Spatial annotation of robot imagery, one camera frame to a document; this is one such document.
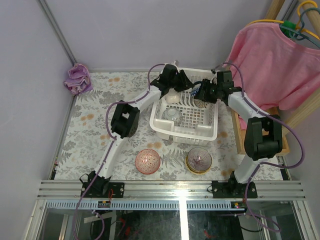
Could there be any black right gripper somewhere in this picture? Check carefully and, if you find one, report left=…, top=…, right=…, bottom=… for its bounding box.
left=194, top=79, right=223, bottom=105

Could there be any brown checker pattern bowl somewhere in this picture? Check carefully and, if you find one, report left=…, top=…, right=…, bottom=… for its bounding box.
left=194, top=99, right=210, bottom=109

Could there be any white plastic dish rack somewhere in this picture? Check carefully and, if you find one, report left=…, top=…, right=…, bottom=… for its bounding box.
left=149, top=67, right=221, bottom=147

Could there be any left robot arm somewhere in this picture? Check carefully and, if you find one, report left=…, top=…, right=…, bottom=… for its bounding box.
left=93, top=61, right=193, bottom=182

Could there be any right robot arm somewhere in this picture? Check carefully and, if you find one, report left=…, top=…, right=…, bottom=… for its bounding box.
left=194, top=70, right=283, bottom=198

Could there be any purple striped bowl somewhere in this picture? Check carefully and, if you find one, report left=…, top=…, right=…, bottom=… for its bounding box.
left=186, top=147, right=212, bottom=171

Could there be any yellow rimmed bottom bowl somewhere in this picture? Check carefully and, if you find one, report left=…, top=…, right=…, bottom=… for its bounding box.
left=185, top=163, right=210, bottom=175

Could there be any pink t-shirt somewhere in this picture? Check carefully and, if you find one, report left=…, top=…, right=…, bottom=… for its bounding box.
left=227, top=22, right=320, bottom=110

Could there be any red eye pattern bowl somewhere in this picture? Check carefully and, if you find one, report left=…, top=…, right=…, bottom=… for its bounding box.
left=134, top=148, right=161, bottom=175

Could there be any purple folded cloth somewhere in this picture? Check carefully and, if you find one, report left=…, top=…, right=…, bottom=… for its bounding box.
left=63, top=63, right=93, bottom=95

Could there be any green clothes hanger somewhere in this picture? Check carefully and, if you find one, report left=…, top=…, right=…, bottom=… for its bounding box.
left=279, top=7, right=320, bottom=41

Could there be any yellow clothes hanger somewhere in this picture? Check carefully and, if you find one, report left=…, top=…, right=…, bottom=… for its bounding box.
left=247, top=0, right=320, bottom=49

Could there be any wooden hanging rod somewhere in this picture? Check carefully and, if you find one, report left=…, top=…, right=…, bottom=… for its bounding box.
left=299, top=0, right=320, bottom=37

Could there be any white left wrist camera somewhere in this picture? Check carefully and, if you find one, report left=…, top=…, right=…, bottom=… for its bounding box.
left=171, top=60, right=179, bottom=67

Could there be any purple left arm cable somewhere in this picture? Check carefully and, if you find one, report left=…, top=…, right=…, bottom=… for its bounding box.
left=106, top=63, right=167, bottom=141

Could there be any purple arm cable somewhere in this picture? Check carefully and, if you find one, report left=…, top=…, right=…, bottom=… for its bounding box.
left=106, top=63, right=167, bottom=141
left=211, top=62, right=306, bottom=233

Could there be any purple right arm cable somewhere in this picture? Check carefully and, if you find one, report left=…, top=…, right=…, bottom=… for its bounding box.
left=211, top=62, right=306, bottom=233

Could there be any aluminium mounting rail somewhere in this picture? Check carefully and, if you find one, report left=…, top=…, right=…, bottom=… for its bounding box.
left=37, top=180, right=307, bottom=201

